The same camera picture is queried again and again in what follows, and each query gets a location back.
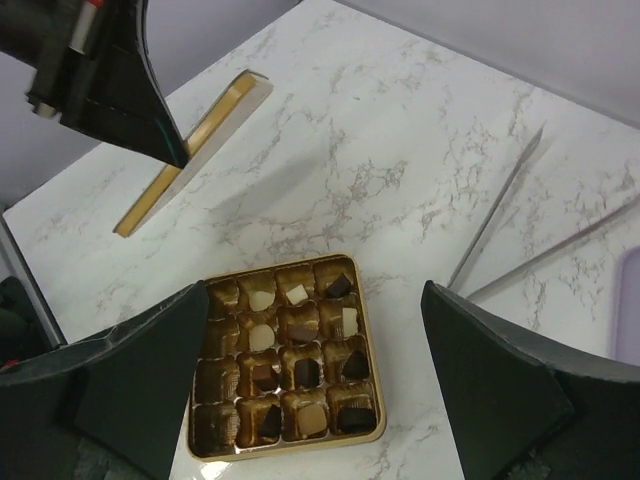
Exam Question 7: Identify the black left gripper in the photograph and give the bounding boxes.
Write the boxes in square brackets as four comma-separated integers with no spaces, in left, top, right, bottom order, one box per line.
[22,1,190,169]

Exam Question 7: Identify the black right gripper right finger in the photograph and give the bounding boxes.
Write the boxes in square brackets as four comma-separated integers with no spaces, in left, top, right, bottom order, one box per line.
[421,281,639,479]

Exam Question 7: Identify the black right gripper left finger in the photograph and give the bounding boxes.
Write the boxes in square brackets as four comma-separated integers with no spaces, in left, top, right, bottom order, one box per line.
[1,281,209,479]

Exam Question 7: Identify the silver tin lid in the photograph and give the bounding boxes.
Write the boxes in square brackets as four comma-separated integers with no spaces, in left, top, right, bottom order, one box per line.
[114,70,273,238]

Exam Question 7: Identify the dark square chocolate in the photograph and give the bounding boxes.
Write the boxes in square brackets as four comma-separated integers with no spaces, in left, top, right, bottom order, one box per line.
[337,407,377,434]

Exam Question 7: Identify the dark heart chocolate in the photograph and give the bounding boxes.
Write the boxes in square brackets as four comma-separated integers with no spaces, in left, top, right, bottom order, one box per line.
[341,350,370,380]

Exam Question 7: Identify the metal tongs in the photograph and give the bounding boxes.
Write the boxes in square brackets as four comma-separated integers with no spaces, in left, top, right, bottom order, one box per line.
[447,127,639,297]

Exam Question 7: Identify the dark chocolate piece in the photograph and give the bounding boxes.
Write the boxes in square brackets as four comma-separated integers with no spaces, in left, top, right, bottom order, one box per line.
[294,358,320,388]

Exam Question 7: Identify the white square chocolate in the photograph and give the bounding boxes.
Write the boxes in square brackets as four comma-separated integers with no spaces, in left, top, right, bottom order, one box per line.
[285,284,309,305]

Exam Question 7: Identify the milk brown chocolate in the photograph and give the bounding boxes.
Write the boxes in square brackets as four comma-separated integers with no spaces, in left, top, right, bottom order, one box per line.
[252,364,280,392]

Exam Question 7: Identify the cream oval chocolate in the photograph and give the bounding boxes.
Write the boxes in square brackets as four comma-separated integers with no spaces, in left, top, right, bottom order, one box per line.
[249,324,275,352]

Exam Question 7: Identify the white ridged chocolate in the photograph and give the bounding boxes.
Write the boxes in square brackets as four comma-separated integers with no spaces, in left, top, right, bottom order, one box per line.
[249,290,276,312]

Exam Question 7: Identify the beige chocolate piece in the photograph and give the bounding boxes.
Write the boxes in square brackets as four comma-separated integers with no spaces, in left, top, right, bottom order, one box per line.
[297,404,328,438]

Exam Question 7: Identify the gold chocolate tin box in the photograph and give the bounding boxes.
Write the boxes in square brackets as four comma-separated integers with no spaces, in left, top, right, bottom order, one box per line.
[187,253,386,461]

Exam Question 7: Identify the lavender plastic tray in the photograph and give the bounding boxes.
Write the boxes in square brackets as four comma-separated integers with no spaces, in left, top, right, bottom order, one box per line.
[614,247,640,366]

